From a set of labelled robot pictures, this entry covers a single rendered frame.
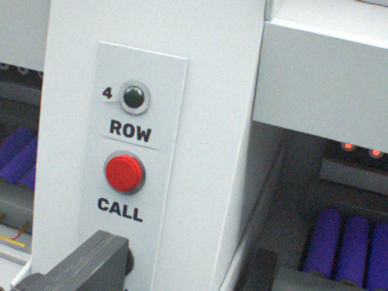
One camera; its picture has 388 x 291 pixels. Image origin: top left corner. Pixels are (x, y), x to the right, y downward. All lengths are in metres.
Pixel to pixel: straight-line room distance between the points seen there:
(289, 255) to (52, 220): 0.17
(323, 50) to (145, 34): 0.07
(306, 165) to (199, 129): 0.21
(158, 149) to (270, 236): 0.17
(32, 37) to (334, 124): 0.14
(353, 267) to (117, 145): 0.18
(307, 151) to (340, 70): 0.22
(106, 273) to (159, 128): 0.06
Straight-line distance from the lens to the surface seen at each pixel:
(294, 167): 0.43
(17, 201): 0.37
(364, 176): 0.40
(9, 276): 0.35
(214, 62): 0.21
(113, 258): 0.23
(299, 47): 0.21
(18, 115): 0.46
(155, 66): 0.22
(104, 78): 0.23
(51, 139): 0.25
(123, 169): 0.23
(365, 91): 0.21
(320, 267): 0.34
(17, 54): 0.27
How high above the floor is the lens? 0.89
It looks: 17 degrees down
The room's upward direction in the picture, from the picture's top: 10 degrees clockwise
